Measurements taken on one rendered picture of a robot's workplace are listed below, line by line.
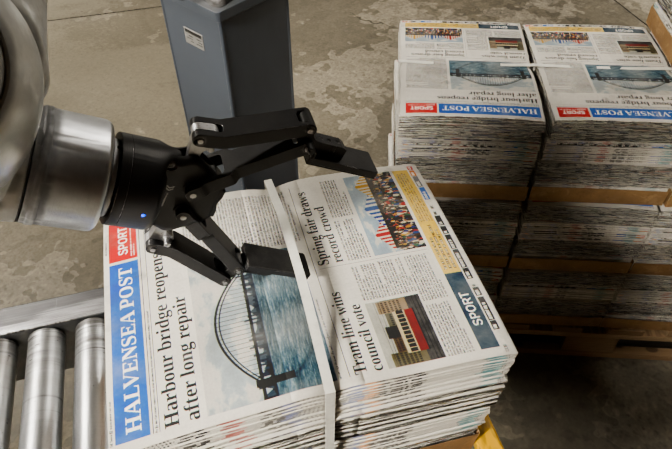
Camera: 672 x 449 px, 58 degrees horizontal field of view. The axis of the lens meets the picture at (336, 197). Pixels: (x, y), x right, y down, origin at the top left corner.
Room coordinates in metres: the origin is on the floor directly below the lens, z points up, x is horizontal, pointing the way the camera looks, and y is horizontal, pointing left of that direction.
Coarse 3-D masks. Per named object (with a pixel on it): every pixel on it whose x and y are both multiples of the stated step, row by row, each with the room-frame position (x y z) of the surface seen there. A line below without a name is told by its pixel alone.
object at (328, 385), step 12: (264, 180) 0.54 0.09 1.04; (276, 192) 0.51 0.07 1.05; (276, 204) 0.48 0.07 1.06; (288, 228) 0.44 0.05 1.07; (288, 240) 0.42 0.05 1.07; (300, 264) 0.39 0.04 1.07; (300, 276) 0.37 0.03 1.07; (300, 288) 0.36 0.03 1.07; (312, 312) 0.34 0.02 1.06; (312, 324) 0.33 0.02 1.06; (312, 336) 0.31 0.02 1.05; (324, 348) 0.30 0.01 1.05; (324, 360) 0.29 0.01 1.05; (324, 372) 0.28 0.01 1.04; (324, 384) 0.27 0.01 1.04
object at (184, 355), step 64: (128, 256) 0.43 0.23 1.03; (128, 320) 0.35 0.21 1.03; (192, 320) 0.35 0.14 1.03; (256, 320) 0.34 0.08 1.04; (128, 384) 0.28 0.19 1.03; (192, 384) 0.28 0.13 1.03; (256, 384) 0.28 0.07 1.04; (128, 448) 0.22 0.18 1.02; (192, 448) 0.23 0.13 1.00; (256, 448) 0.25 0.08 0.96
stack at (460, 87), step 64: (448, 64) 1.13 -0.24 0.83; (512, 64) 1.13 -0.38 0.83; (576, 64) 1.13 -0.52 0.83; (640, 64) 1.13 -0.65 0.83; (448, 128) 0.96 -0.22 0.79; (512, 128) 0.95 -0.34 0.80; (576, 128) 0.94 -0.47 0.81; (640, 128) 0.93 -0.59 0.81; (512, 256) 0.94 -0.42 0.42; (576, 256) 0.94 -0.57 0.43; (640, 256) 0.93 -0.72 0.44
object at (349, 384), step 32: (256, 192) 0.53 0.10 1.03; (288, 192) 0.53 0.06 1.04; (256, 224) 0.47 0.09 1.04; (320, 256) 0.43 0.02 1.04; (288, 288) 0.38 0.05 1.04; (320, 288) 0.38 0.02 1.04; (288, 320) 0.34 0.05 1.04; (320, 320) 0.34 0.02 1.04; (288, 352) 0.31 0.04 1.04; (352, 352) 0.31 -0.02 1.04; (288, 384) 0.28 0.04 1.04; (320, 384) 0.28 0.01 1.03; (352, 384) 0.28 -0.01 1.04; (320, 416) 0.27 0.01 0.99; (352, 416) 0.27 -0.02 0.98; (320, 448) 0.27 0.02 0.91; (352, 448) 0.28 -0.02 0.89
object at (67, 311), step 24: (0, 312) 0.52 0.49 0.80; (24, 312) 0.52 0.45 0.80; (48, 312) 0.52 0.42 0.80; (72, 312) 0.52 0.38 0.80; (96, 312) 0.52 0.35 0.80; (0, 336) 0.48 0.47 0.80; (24, 336) 0.49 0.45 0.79; (72, 336) 0.50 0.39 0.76; (24, 360) 0.48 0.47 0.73; (72, 360) 0.50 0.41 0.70
